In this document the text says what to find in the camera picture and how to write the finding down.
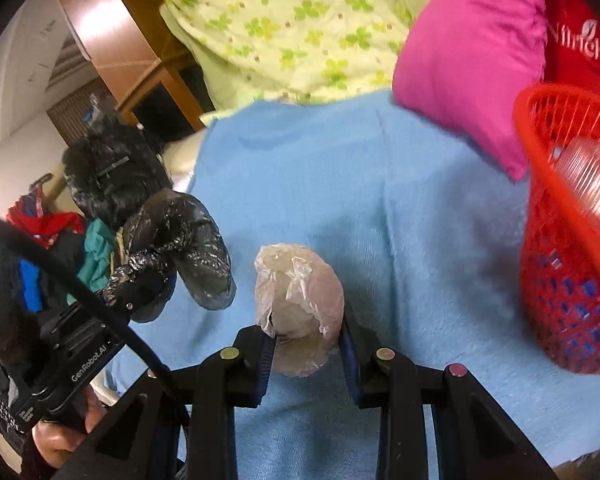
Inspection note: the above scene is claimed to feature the black cable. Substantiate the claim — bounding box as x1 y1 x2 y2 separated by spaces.
0 212 191 428

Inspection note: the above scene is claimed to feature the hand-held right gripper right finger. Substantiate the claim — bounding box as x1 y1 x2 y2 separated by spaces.
341 310 556 480

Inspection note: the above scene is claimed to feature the clear plastic bottle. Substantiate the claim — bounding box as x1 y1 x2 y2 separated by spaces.
550 137 600 231

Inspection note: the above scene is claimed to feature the red paper bag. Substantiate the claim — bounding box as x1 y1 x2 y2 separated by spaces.
542 0 600 96

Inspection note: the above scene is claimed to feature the teal cloth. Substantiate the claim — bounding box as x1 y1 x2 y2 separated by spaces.
75 217 123 306

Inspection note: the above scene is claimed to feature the green clover print quilt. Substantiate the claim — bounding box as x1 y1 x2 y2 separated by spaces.
160 0 486 126

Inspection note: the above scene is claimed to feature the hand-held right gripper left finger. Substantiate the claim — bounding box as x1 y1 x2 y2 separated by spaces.
55 325 277 480

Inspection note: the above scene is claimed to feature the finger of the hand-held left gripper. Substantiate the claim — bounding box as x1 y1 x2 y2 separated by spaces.
102 272 178 324

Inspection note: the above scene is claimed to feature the person's left hand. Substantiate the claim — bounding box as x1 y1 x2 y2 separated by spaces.
32 390 108 468

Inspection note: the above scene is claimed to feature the wooden cabinet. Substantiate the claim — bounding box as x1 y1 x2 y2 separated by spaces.
52 0 206 131

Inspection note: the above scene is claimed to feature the red plastic mesh basket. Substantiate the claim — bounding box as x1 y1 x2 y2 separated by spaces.
512 82 600 376

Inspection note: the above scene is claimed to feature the black plastic bag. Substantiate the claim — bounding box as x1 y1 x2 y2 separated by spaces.
102 190 237 323
62 110 173 226

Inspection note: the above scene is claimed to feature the blue cloth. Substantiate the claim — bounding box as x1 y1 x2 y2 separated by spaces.
17 255 46 312

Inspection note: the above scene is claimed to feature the translucent plastic bag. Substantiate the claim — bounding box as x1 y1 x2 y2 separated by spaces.
254 242 346 378

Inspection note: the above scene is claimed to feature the red cloth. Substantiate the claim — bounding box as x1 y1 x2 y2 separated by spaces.
5 192 87 251

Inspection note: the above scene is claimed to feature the light blue blanket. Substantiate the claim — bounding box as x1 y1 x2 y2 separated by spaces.
105 90 600 480

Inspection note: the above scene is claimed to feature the pink pillow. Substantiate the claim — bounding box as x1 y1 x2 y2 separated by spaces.
392 0 551 183

